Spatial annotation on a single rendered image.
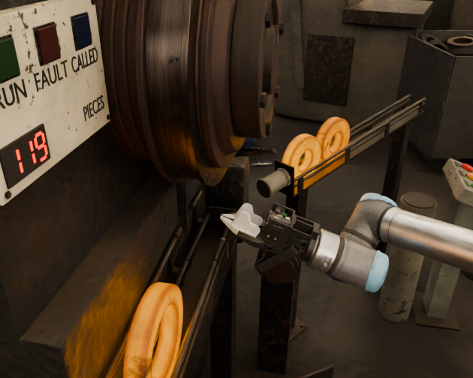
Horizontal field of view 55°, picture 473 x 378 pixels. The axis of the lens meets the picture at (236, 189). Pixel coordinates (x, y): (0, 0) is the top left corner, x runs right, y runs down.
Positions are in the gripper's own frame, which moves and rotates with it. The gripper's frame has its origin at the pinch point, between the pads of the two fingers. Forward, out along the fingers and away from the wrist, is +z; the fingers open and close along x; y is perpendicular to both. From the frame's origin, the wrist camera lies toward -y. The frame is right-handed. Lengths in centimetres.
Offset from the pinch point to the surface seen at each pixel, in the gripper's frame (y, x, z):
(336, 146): 3, -60, -25
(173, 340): -6.1, 30.5, 0.5
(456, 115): -4, -193, -103
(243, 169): 4.3, -18.0, 0.5
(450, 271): -27, -61, -83
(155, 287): 5.8, 32.3, 6.2
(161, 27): 42, 23, 17
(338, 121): 12, -57, -22
